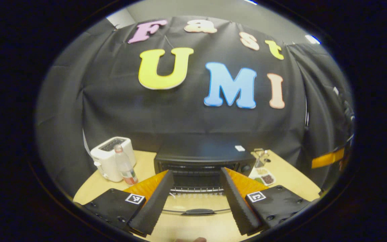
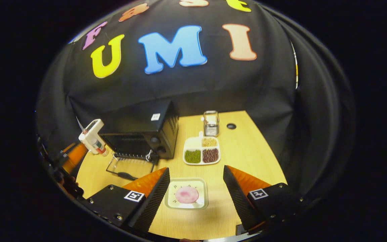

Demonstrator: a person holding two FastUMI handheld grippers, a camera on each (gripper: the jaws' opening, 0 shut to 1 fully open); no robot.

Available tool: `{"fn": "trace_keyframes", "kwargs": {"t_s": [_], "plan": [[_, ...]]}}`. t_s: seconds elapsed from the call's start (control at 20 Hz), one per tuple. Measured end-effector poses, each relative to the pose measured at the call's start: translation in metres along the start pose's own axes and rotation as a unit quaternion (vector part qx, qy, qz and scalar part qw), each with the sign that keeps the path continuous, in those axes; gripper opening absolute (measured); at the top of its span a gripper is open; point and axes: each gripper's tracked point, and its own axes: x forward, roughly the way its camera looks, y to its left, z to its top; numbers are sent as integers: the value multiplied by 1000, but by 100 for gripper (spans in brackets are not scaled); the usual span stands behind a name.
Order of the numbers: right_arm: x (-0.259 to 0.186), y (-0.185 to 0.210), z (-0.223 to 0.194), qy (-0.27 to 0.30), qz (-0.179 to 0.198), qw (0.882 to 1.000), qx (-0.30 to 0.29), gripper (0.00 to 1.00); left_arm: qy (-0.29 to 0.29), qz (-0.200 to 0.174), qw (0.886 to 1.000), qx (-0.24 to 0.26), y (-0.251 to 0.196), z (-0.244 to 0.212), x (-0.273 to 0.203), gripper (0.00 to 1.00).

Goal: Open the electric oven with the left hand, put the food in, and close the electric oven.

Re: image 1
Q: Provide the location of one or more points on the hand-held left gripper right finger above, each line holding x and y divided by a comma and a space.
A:
235, 205

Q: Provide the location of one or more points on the clear bottle with red label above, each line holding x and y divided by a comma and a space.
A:
126, 168

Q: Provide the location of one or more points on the black backdrop cloth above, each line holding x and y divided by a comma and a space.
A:
113, 107

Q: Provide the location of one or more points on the white toaster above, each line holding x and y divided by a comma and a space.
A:
108, 158

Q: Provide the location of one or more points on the clear glass jar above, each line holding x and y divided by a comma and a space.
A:
261, 158

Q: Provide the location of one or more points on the large ceiling light panel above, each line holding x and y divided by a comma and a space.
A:
250, 1

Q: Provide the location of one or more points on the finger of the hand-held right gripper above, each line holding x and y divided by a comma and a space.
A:
328, 158

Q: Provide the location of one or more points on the white divided dish of beans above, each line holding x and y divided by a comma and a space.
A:
264, 176

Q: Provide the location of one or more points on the small ceiling light panel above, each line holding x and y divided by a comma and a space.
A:
313, 39

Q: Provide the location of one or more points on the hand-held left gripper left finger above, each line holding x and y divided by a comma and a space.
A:
153, 208

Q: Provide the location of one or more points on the black electric oven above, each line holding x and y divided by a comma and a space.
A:
197, 153

